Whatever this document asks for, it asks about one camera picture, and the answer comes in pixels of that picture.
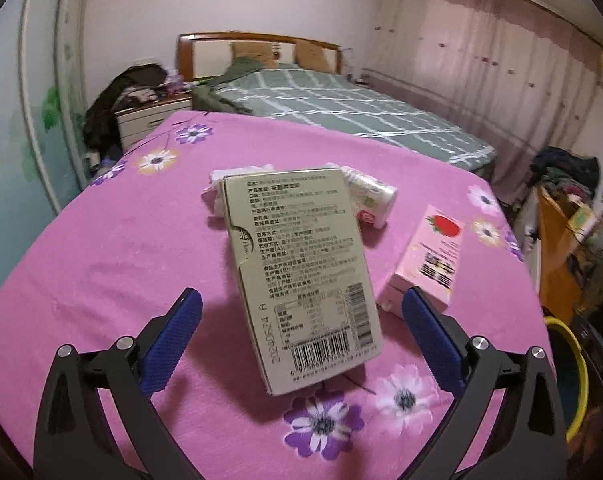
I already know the wooden headboard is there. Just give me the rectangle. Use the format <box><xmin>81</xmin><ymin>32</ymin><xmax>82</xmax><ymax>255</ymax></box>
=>
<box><xmin>176</xmin><ymin>33</ymin><xmax>343</xmax><ymax>84</ymax></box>

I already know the sliding door wardrobe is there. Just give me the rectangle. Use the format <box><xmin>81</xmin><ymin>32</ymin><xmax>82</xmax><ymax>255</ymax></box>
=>
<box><xmin>0</xmin><ymin>0</ymin><xmax>90</xmax><ymax>223</ymax></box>

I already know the pink floral tablecloth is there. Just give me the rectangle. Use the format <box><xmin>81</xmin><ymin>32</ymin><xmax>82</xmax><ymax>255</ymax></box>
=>
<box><xmin>0</xmin><ymin>110</ymin><xmax>555</xmax><ymax>480</ymax></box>

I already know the white crumpled paper towel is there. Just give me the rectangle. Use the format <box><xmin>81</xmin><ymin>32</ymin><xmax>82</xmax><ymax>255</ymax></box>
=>
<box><xmin>200</xmin><ymin>162</ymin><xmax>278</xmax><ymax>222</ymax></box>

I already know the white nightstand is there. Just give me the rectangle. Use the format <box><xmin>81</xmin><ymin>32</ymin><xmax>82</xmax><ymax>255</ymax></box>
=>
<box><xmin>114</xmin><ymin>94</ymin><xmax>193</xmax><ymax>154</ymax></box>

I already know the white tissue pack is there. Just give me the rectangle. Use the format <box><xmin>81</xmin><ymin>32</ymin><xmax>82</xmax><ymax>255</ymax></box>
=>
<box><xmin>326</xmin><ymin>162</ymin><xmax>399</xmax><ymax>229</ymax></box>

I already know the green checked bed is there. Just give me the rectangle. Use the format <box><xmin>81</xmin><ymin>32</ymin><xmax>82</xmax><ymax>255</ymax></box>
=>
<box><xmin>190</xmin><ymin>67</ymin><xmax>497</xmax><ymax>172</ymax></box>

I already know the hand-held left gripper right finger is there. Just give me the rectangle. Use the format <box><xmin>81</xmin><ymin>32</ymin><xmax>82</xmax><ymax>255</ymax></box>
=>
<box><xmin>396</xmin><ymin>286</ymin><xmax>567</xmax><ymax>480</ymax></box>

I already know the pink strawberry print box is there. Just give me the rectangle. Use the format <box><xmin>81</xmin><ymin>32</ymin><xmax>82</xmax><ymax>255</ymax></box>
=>
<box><xmin>378</xmin><ymin>203</ymin><xmax>467</xmax><ymax>322</ymax></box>

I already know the brown pillow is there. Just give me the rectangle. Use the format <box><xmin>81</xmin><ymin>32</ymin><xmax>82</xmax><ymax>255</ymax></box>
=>
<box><xmin>230</xmin><ymin>40</ymin><xmax>274</xmax><ymax>67</ymax></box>

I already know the yellow rimmed trash bin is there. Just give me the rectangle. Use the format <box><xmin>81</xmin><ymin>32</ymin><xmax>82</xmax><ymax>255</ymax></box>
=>
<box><xmin>543</xmin><ymin>315</ymin><xmax>590</xmax><ymax>444</ymax></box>

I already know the cluttered wooden cabinet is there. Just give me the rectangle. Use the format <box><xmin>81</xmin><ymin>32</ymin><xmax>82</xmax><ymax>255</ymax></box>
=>
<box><xmin>535</xmin><ymin>187</ymin><xmax>590</xmax><ymax>312</ymax></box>

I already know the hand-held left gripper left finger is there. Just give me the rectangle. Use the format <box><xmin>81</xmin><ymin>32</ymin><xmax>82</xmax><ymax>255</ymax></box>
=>
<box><xmin>34</xmin><ymin>287</ymin><xmax>203</xmax><ymax>480</ymax></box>

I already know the dark jacket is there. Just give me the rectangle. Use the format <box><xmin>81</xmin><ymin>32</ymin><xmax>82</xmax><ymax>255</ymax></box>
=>
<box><xmin>83</xmin><ymin>63</ymin><xmax>170</xmax><ymax>162</ymax></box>

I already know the beige cardboard box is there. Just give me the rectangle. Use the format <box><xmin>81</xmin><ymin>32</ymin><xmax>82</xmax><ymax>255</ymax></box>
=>
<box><xmin>222</xmin><ymin>168</ymin><xmax>385</xmax><ymax>397</ymax></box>

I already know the pile of clothes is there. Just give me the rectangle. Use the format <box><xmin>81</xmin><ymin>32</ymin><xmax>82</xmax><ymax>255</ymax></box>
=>
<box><xmin>531</xmin><ymin>145</ymin><xmax>601</xmax><ymax>197</ymax></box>

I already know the pink and white curtain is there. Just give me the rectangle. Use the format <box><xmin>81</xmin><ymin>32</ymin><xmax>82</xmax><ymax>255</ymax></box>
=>
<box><xmin>361</xmin><ymin>0</ymin><xmax>603</xmax><ymax>197</ymax></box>

